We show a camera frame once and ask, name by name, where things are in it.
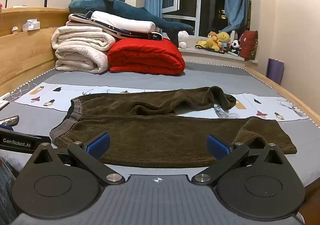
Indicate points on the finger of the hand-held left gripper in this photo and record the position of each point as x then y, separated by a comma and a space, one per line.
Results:
10, 120
5, 127

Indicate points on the red cushion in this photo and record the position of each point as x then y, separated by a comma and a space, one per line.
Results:
248, 43

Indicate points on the white fleece blanket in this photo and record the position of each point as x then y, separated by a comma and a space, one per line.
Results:
80, 47

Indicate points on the panda plush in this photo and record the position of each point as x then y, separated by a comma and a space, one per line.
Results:
235, 46

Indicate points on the orange and yellow plush toy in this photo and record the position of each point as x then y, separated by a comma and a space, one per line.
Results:
210, 39

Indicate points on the white plush toy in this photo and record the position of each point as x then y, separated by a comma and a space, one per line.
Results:
183, 36

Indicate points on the small figurine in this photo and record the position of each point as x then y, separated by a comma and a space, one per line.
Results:
14, 30

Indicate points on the tissue box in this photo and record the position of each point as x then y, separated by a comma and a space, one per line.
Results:
31, 24

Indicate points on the grey printed bed sheet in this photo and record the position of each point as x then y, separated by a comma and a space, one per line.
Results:
150, 79

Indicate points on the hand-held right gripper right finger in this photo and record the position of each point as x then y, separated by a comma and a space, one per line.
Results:
218, 148

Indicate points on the red quilt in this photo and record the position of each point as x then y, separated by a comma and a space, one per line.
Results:
145, 56

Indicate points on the white folded sheet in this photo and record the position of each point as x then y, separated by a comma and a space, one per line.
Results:
125, 22

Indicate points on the pale pink folded cloth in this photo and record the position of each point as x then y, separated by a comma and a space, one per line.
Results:
80, 24

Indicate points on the blue shark plush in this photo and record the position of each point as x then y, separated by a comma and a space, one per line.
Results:
125, 8

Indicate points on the person's leg in jeans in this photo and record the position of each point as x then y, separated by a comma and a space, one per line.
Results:
6, 185

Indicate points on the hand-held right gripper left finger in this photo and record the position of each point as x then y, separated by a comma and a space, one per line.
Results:
100, 143

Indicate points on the navy starred blanket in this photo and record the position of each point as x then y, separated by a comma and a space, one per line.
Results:
155, 36

